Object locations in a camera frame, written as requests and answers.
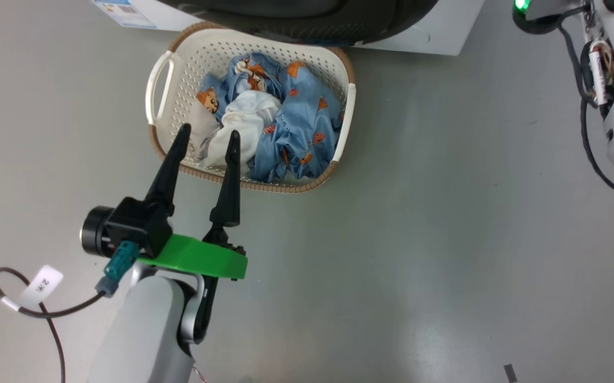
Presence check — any white washing machine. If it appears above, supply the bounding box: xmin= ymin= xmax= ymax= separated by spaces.
xmin=94 ymin=0 xmax=485 ymax=56

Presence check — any white garment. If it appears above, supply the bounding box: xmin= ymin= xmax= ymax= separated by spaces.
xmin=187 ymin=89 xmax=282 ymax=171

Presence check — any white cable tag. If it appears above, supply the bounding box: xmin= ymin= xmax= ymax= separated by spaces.
xmin=17 ymin=265 xmax=64 ymax=310

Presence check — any brown cable with teal plug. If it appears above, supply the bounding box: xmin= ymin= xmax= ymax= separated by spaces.
xmin=0 ymin=240 xmax=141 ymax=383

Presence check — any blue energy label sticker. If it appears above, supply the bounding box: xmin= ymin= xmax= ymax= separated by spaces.
xmin=94 ymin=0 xmax=157 ymax=28

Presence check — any large blue orange-print garment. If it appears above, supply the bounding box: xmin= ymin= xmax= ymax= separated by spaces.
xmin=247 ymin=61 xmax=346 ymax=184

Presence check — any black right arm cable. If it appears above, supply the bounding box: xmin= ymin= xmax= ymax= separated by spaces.
xmin=557 ymin=5 xmax=614 ymax=195

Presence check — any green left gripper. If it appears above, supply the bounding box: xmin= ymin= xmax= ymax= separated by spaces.
xmin=139 ymin=123 xmax=248 ymax=281

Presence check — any cream laundry basket brown rim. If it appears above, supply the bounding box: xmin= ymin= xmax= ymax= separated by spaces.
xmin=145 ymin=21 xmax=357 ymax=194

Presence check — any blue bear-print garment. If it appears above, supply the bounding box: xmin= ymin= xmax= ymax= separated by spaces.
xmin=196 ymin=52 xmax=286 ymax=123

